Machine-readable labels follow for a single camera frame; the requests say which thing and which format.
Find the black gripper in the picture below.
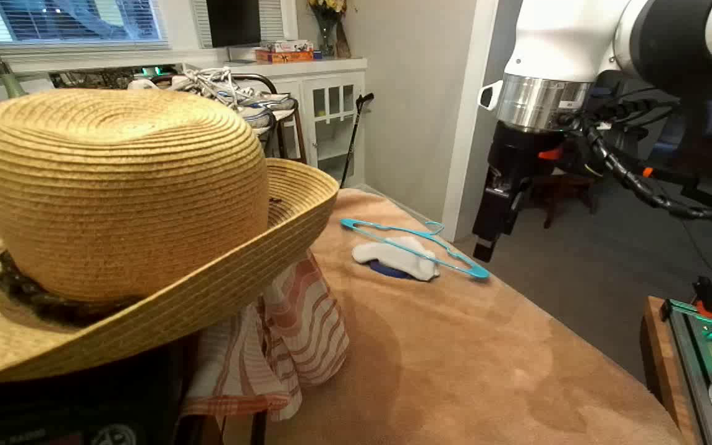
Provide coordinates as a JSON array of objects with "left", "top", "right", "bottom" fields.
[{"left": 472, "top": 120, "right": 576, "bottom": 263}]

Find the orange white striped tea towel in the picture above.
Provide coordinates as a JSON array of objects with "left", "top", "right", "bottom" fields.
[{"left": 180, "top": 249, "right": 354, "bottom": 425}]

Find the woven straw hat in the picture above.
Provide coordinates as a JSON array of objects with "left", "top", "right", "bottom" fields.
[{"left": 0, "top": 85, "right": 341, "bottom": 387}]

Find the black metal shoe rack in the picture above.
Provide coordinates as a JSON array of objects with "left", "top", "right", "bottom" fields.
[{"left": 231, "top": 71, "right": 310, "bottom": 167}]

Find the teal clothes hanger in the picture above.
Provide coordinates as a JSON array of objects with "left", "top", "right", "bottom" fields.
[{"left": 339, "top": 214, "right": 493, "bottom": 283}]

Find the white and blue cloth item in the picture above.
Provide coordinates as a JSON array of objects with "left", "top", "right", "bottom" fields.
[{"left": 352, "top": 235, "right": 443, "bottom": 283}]

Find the black walking cane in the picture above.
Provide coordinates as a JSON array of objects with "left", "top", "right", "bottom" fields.
[{"left": 339, "top": 90, "right": 375, "bottom": 188}]

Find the white glass door cabinet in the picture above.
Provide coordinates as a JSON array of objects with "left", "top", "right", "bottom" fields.
[{"left": 227, "top": 56, "right": 370, "bottom": 189}]

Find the vase with yellow flowers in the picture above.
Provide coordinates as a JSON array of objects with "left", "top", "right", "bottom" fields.
[{"left": 306, "top": 0, "right": 352, "bottom": 59}]

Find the orange box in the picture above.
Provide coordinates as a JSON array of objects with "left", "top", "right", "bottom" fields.
[{"left": 253, "top": 37, "right": 316, "bottom": 66}]

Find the white sneaker with laces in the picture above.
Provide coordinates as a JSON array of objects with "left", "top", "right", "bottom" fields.
[{"left": 170, "top": 66, "right": 296, "bottom": 129}]

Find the black portable radio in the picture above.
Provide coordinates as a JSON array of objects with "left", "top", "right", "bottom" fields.
[{"left": 0, "top": 336, "right": 202, "bottom": 445}]

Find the white framed window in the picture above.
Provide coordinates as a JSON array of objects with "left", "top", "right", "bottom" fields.
[{"left": 0, "top": 0, "right": 168, "bottom": 47}]

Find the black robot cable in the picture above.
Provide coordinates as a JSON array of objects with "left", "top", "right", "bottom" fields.
[{"left": 568, "top": 105, "right": 712, "bottom": 221}]

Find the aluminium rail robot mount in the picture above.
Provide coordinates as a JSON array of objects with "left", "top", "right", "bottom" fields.
[{"left": 660, "top": 293, "right": 712, "bottom": 445}]

